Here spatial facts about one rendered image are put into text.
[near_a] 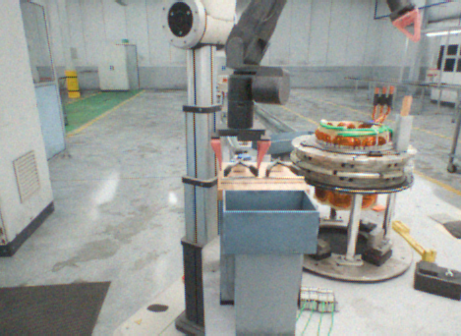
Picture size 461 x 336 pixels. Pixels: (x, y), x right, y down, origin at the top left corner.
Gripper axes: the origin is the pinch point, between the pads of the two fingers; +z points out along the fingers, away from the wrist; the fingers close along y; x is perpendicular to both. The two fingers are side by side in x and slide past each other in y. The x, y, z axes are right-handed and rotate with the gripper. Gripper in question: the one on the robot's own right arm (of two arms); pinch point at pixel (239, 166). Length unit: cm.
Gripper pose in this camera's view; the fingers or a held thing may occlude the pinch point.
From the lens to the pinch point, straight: 75.7
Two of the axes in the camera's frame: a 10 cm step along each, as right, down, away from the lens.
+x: -0.3, -3.2, 9.5
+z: -0.1, 9.5, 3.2
